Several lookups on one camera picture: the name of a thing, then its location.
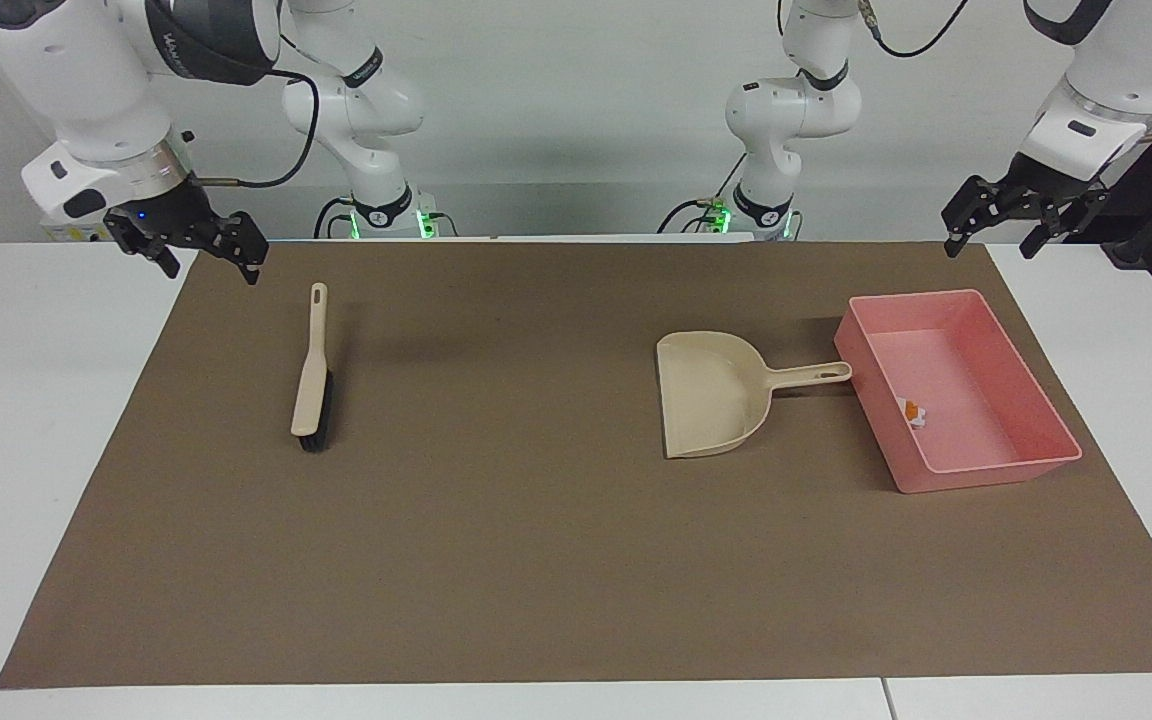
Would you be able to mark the pink plastic bin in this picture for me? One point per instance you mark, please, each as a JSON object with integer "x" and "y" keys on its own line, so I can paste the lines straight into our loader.
{"x": 976, "y": 450}

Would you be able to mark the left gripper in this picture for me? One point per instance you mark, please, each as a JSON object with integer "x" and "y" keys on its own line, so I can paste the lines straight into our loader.
{"x": 1048, "y": 182}

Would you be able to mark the small white orange e-waste piece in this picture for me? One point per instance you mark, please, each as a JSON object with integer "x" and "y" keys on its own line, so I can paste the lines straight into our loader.
{"x": 913, "y": 412}

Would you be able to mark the beige plastic dustpan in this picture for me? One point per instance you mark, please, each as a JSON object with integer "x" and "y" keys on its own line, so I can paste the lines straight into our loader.
{"x": 711, "y": 395}

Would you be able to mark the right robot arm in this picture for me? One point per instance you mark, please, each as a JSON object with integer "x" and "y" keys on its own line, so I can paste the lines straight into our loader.
{"x": 86, "y": 90}

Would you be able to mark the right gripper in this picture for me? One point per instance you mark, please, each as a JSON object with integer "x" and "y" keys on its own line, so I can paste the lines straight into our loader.
{"x": 168, "y": 208}

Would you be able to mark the beige brush with black bristles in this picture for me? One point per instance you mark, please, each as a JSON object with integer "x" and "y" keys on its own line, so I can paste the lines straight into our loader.
{"x": 312, "y": 385}

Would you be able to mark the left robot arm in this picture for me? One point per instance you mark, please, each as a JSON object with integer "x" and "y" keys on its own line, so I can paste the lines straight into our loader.
{"x": 786, "y": 110}

